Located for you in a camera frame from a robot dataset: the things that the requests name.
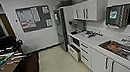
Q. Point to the white drawer stack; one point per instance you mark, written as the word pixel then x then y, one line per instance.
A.
pixel 85 54

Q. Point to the stainless steel sink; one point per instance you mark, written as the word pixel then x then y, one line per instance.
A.
pixel 125 51

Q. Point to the orange bowl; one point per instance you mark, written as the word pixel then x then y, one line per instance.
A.
pixel 113 46

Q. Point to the white under-sink cabinet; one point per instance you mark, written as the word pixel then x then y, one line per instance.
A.
pixel 107 64

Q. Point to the stainless steel refrigerator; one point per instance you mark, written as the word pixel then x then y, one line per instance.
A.
pixel 61 29

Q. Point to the dark wall bulletin board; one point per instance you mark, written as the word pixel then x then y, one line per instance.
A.
pixel 33 18

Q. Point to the white upper wall cabinet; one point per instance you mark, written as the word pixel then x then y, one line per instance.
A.
pixel 89 10

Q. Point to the dark box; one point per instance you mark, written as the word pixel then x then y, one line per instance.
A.
pixel 65 3

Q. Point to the chrome sink faucet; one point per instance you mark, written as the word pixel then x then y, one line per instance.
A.
pixel 129 40

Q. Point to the metal dish rack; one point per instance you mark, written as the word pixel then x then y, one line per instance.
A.
pixel 92 34

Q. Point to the steel paper towel dispenser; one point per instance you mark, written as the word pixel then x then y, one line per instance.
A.
pixel 118 16

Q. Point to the white bottom drawer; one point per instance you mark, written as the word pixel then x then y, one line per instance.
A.
pixel 73 53

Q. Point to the built-in microwave oven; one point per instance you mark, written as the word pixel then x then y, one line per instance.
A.
pixel 74 41

